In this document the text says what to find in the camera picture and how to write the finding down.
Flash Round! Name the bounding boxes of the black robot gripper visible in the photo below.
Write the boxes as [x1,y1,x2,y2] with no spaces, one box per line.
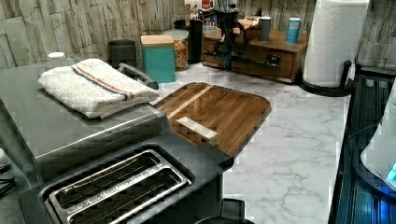
[215,9,248,69]

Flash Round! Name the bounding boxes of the bamboo tea organizer box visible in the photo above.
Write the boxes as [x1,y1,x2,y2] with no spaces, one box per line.
[202,30,309,83]

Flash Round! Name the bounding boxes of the orange tea bag packets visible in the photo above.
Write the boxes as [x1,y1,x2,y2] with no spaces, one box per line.
[238,16,261,30]

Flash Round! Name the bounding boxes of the dark grey cylindrical tin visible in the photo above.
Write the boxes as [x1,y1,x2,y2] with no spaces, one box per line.
[259,17,272,42]

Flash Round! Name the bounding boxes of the glass jar with white lid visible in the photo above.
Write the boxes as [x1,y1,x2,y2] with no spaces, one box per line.
[164,29,189,71]

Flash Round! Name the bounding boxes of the blue cylindrical can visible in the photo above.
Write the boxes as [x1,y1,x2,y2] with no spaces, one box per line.
[286,17,301,44]

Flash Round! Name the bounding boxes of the wooden cutting board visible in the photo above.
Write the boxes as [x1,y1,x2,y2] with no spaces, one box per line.
[155,83,271,157]

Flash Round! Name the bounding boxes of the teal canister with wooden lid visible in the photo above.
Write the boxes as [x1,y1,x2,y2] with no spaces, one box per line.
[141,35,176,83]

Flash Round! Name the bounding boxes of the small light wooden block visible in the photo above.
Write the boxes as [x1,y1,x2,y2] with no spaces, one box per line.
[177,117,218,140]

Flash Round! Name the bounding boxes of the white paper towel roll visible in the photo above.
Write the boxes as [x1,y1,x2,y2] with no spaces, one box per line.
[303,0,370,87]

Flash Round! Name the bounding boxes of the dark grey round canister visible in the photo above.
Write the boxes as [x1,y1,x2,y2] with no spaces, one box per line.
[108,39,136,68]

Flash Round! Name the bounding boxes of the black paper towel holder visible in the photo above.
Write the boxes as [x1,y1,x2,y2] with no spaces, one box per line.
[297,60,355,97]

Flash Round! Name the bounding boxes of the black slot toaster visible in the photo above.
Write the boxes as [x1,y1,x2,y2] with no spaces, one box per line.
[19,133,233,224]

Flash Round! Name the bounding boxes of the white striped folded towel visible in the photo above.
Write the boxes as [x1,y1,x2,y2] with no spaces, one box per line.
[37,59,159,119]

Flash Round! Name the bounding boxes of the silver toaster oven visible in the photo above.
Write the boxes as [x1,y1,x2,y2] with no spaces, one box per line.
[0,62,171,190]

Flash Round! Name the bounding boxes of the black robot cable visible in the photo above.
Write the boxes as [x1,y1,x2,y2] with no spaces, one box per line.
[345,118,384,147]

